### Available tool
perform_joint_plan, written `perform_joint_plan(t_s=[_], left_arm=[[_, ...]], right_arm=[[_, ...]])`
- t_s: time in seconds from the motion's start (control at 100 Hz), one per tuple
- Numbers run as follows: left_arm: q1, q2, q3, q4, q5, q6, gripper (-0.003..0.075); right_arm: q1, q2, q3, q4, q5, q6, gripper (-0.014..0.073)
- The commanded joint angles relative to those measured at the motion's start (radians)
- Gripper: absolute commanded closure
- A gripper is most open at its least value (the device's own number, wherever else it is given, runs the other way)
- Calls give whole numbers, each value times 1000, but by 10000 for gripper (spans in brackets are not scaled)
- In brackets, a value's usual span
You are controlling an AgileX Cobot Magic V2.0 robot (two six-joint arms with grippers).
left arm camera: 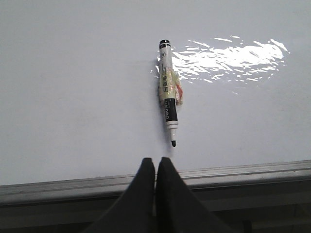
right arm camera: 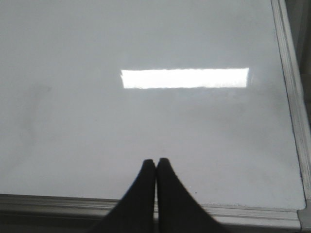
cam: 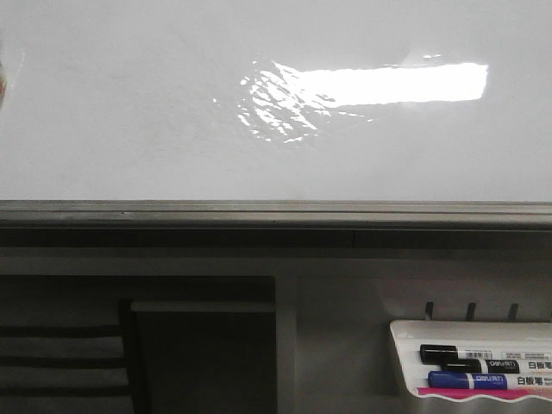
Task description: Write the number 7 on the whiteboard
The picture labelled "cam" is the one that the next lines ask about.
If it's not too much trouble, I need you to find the taped black whiteboard marker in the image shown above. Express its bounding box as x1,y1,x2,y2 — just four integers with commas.
0,62,6,106

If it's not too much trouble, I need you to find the metal hook left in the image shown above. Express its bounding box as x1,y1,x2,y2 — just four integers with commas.
423,301,434,321

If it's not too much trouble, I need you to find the metal hook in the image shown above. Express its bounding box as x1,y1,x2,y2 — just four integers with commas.
465,302,477,322
508,303,519,322
423,301,434,321

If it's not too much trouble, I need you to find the black capped marker upper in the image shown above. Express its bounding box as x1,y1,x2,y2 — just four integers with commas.
419,344,551,365

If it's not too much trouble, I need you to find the black capped marker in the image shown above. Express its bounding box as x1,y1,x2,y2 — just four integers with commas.
441,359,551,374
419,344,551,365

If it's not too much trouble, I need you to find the metal hook middle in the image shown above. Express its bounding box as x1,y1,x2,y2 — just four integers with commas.
465,302,477,322

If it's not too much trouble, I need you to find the black chair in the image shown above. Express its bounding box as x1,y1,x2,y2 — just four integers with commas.
1,299,152,413

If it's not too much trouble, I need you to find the blue capped marker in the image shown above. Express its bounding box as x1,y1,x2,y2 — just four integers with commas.
427,370,552,390

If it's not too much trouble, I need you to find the white marker tray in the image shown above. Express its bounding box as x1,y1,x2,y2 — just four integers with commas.
390,320,551,413

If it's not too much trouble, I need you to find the metal hook right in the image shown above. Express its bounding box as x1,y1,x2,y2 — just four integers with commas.
508,303,519,322

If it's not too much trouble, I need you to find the black capped marker middle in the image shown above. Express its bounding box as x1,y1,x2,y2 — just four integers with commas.
441,359,551,374

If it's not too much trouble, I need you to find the white whiteboard with metal frame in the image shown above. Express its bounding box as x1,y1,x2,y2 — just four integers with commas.
1,1,551,232

